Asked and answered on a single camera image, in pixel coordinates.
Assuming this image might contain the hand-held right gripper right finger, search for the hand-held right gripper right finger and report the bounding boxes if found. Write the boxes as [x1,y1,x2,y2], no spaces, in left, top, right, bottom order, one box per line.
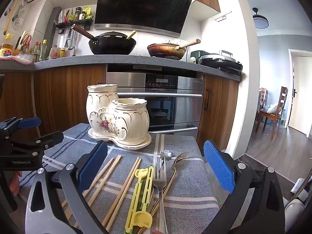
[203,139,285,234]

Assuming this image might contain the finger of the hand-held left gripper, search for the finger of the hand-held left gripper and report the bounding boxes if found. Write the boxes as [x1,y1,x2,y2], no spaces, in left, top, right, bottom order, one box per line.
[4,130,64,152]
[0,117,42,137]

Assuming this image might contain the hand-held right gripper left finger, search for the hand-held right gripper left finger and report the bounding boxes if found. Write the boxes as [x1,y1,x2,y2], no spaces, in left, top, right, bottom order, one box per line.
[24,140,109,234]

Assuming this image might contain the wooden chopstick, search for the wooden chopstick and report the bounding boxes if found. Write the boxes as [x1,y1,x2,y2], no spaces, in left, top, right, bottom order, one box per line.
[104,158,142,228]
[101,157,140,227]
[61,157,114,208]
[65,154,122,222]

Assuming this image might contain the floral ceramic utensil holder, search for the floral ceramic utensil holder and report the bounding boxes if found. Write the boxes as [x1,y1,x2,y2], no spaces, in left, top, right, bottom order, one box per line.
[86,83,152,151]

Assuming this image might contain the silver fork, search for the silver fork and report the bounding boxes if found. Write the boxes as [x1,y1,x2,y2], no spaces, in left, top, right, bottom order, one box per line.
[152,156,169,234]

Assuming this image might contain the yellow training chopsticks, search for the yellow training chopsticks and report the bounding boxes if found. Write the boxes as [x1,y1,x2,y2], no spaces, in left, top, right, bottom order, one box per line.
[124,165,154,234]

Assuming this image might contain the person's left hand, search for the person's left hand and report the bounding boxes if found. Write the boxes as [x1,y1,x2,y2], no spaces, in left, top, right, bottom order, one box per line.
[9,169,23,197]

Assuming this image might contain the blue-grey plaid tablecloth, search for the blue-grey plaid tablecloth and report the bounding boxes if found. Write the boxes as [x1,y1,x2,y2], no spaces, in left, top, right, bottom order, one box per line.
[18,123,220,234]

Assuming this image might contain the wooden lower cabinet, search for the wooden lower cabinet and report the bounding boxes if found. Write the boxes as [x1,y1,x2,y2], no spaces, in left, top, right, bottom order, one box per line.
[0,65,108,137]

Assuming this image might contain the wooden cabinet door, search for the wooden cabinet door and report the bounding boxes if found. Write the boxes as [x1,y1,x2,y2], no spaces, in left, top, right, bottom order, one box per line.
[196,74,239,152]

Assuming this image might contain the pink white dish cloth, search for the pink white dish cloth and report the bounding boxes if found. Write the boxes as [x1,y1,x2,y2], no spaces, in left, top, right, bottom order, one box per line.
[0,55,35,65]

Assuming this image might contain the stainless steel oven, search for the stainless steel oven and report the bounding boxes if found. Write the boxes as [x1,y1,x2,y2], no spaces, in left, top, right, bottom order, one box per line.
[106,72,204,135]

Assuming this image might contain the row of sauce bottles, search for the row of sauce bottles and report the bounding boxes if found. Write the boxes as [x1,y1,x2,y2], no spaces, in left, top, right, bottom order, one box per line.
[32,39,67,62]

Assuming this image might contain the wooden dining chair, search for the wooden dining chair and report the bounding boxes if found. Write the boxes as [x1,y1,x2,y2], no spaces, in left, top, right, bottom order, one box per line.
[255,86,288,140]

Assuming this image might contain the yellow jar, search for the yellow jar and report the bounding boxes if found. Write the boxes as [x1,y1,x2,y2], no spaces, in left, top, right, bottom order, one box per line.
[0,43,13,57]

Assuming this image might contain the white cushion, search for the white cushion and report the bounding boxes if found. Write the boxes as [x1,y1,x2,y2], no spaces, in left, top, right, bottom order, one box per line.
[267,103,281,114]

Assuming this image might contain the white plastic object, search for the white plastic object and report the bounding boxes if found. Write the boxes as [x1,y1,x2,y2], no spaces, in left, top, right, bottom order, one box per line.
[284,178,308,232]

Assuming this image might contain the grey kitchen countertop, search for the grey kitchen countertop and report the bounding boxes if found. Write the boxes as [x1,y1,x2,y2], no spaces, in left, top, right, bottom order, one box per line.
[0,54,242,82]

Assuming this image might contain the black electric griddle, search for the black electric griddle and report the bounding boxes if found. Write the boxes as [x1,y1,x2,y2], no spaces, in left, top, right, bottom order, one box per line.
[199,50,243,75]

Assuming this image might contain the black spice rack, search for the black spice rack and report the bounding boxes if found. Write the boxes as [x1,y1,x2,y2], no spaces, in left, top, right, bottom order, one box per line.
[54,18,94,33]

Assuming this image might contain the black wok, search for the black wok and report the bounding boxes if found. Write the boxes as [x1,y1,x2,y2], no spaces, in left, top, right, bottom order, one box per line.
[71,24,137,55]

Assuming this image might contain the green toaster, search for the green toaster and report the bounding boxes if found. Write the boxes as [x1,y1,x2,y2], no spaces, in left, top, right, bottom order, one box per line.
[190,50,207,64]

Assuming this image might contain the white door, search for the white door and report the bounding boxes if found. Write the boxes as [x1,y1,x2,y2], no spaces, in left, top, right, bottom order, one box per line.
[288,49,312,137]

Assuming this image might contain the row of seasoning bottles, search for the row of seasoning bottles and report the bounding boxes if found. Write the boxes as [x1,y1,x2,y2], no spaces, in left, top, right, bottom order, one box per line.
[58,5,93,22]

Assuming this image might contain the brown frying pan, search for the brown frying pan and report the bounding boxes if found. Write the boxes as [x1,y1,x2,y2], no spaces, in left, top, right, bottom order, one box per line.
[147,38,201,60]

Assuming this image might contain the ceiling fan lamp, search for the ceiling fan lamp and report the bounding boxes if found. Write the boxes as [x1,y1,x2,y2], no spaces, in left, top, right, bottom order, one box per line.
[252,8,270,29]

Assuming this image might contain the black range hood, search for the black range hood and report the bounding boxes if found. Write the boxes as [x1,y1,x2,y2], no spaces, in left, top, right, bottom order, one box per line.
[94,0,197,37]

